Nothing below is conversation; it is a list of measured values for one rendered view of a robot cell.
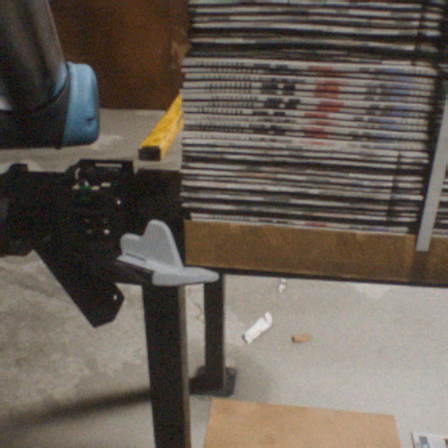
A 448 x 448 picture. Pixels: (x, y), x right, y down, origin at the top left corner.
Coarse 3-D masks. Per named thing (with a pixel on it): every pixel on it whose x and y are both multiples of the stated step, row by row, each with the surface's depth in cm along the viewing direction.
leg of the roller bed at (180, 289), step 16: (144, 288) 70; (160, 288) 70; (176, 288) 70; (144, 304) 72; (160, 304) 71; (176, 304) 71; (144, 320) 73; (160, 320) 73; (176, 320) 72; (160, 336) 74; (176, 336) 74; (160, 352) 75; (176, 352) 75; (160, 368) 77; (176, 368) 76; (160, 384) 78; (176, 384) 78; (160, 400) 80; (176, 400) 79; (160, 416) 81; (176, 416) 81; (160, 432) 83; (176, 432) 82
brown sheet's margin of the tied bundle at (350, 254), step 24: (192, 240) 45; (216, 240) 45; (240, 240) 44; (264, 240) 44; (288, 240) 44; (312, 240) 43; (336, 240) 43; (360, 240) 43; (192, 264) 46; (216, 264) 46; (240, 264) 45; (264, 264) 45; (288, 264) 45; (312, 264) 45; (336, 264) 44; (360, 264) 44
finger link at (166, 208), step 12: (180, 180) 54; (168, 192) 54; (144, 204) 54; (156, 204) 54; (168, 204) 54; (180, 204) 55; (144, 216) 54; (156, 216) 55; (168, 216) 55; (180, 216) 55; (144, 228) 55; (180, 228) 55
